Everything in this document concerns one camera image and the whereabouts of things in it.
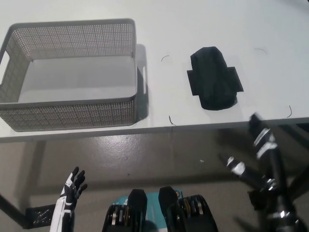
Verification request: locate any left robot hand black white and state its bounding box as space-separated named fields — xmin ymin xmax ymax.
xmin=59 ymin=166 xmax=88 ymax=201

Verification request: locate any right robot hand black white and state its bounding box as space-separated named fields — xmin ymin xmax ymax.
xmin=218 ymin=112 xmax=282 ymax=194

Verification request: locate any black cloth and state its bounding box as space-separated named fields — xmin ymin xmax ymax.
xmin=190 ymin=45 xmax=237 ymax=112

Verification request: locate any grey table leg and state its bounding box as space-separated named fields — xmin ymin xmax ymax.
xmin=27 ymin=140 xmax=47 ymax=211

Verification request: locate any dark slanted table leg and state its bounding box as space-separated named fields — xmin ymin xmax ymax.
xmin=281 ymin=123 xmax=309 ymax=203

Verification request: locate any grey perforated plastic basket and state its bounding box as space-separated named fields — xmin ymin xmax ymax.
xmin=0 ymin=18 xmax=148 ymax=132

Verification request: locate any black tape cross mark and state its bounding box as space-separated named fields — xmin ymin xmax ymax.
xmin=186 ymin=66 xmax=244 ymax=96

